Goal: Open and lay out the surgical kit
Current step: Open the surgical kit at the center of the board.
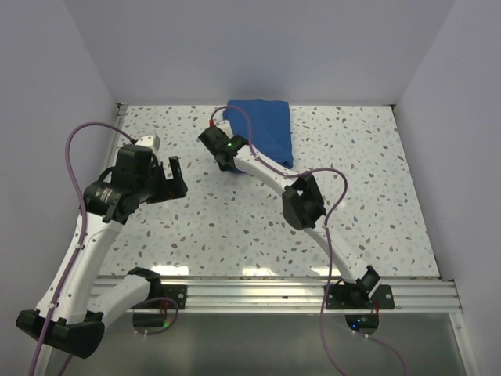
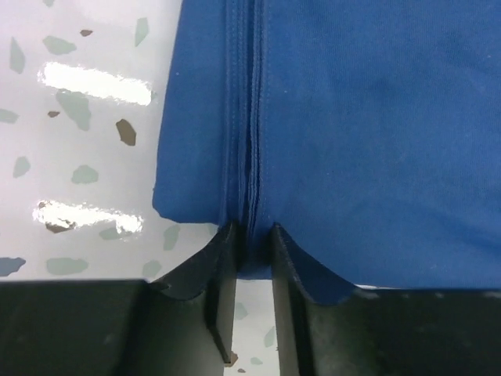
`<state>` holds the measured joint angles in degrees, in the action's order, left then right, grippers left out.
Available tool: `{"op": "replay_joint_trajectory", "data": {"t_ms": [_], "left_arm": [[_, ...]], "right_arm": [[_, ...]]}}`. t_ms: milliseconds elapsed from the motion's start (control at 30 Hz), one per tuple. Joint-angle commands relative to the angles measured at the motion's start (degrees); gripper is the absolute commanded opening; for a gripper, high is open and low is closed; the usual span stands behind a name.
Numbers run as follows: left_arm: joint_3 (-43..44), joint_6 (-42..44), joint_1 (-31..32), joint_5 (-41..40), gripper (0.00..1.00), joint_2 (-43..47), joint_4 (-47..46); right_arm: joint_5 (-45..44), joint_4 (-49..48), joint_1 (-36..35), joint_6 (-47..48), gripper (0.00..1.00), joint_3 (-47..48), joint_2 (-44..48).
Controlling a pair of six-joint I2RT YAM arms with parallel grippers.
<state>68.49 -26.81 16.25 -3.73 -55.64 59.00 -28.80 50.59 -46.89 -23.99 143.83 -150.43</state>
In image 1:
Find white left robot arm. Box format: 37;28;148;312
16;144;188;359

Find aluminium mounting rail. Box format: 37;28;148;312
162;277;462;313

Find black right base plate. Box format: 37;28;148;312
326;284;395;310

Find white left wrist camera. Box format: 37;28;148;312
135;134;161;152

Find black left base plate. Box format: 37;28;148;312
162;284;188;310

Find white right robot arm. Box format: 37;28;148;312
198;125;380;309

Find blue surgical drape cloth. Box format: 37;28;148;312
223;99;294;169

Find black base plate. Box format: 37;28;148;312
162;284;188;310
326;284;395;310

